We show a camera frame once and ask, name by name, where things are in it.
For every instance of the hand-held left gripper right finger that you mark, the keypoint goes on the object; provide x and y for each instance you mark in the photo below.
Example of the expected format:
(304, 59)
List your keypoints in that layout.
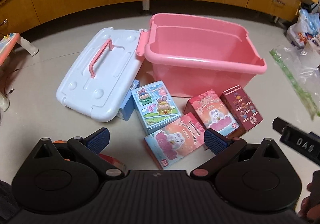
(212, 139)

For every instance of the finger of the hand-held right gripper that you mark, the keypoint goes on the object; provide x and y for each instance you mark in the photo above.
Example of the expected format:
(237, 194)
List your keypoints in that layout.
(278, 125)

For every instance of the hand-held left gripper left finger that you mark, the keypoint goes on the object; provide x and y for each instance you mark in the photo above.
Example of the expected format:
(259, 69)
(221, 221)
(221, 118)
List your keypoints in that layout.
(100, 139)

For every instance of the pink blue bear toy box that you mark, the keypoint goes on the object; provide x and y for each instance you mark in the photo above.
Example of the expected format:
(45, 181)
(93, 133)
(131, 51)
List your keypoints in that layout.
(175, 139)

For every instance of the dark red toy box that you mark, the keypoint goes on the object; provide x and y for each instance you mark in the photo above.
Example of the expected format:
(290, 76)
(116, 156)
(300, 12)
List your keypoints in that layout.
(242, 106)

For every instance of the small blue box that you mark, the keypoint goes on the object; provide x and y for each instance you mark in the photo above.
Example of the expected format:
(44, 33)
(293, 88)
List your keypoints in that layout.
(127, 106)

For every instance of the blue cartoon figure toy box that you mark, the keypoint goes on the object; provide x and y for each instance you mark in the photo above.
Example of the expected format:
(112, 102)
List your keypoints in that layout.
(155, 104)

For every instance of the pink plastic storage bin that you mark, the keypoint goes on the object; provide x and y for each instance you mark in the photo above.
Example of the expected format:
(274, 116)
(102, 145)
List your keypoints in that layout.
(200, 46)

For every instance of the person's right hand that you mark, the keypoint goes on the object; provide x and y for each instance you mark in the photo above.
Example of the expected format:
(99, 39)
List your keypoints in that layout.
(315, 189)

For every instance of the red orange box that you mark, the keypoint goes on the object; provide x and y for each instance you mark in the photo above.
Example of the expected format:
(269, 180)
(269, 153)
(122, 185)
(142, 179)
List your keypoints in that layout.
(112, 160)

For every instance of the clear bag with green edge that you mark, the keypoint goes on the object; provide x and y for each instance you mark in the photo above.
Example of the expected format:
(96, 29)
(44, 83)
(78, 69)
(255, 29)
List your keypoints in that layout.
(300, 76)

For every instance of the white printed plastic bag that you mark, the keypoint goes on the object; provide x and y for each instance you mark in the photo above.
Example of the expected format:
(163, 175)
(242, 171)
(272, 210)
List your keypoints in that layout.
(302, 31)

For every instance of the white cabinet leg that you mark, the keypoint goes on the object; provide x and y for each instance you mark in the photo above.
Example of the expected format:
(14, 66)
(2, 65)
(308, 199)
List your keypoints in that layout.
(146, 5)
(276, 19)

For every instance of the dark cloth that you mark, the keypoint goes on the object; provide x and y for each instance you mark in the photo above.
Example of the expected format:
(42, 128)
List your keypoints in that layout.
(7, 196)

